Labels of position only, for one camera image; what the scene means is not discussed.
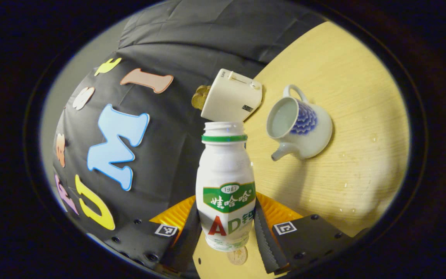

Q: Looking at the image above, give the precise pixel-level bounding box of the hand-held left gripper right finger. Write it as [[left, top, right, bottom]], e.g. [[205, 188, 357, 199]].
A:
[[253, 192, 370, 276]]

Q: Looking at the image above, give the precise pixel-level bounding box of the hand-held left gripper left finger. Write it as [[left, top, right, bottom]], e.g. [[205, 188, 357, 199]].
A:
[[103, 195, 203, 278]]

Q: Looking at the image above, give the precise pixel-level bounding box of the round wooden coaster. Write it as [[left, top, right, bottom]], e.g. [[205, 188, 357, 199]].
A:
[[227, 246, 249, 266]]

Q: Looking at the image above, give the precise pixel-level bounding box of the white plastic water bottle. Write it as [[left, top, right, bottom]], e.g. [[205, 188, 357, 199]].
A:
[[196, 121, 256, 252]]

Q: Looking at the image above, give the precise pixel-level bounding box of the white blue-patterned teacup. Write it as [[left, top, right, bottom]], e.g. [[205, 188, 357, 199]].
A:
[[266, 84, 333, 162]]

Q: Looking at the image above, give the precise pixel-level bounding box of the brown toast slice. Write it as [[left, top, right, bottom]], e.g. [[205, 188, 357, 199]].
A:
[[191, 85, 211, 110]]

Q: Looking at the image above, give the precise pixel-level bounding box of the white toaster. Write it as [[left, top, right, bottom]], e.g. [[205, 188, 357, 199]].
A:
[[201, 69, 263, 122]]

